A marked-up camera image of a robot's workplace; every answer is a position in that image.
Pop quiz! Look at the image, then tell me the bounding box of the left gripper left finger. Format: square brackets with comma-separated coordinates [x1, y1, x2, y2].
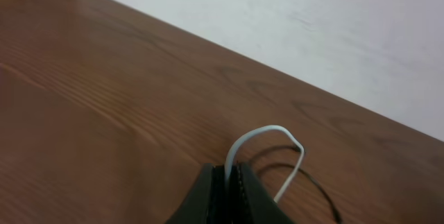
[166, 164, 225, 224]

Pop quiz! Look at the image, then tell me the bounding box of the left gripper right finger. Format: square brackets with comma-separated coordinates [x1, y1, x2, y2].
[235, 163, 293, 224]

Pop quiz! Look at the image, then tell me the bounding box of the white usb cable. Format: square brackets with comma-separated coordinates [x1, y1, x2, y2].
[223, 124, 306, 204]

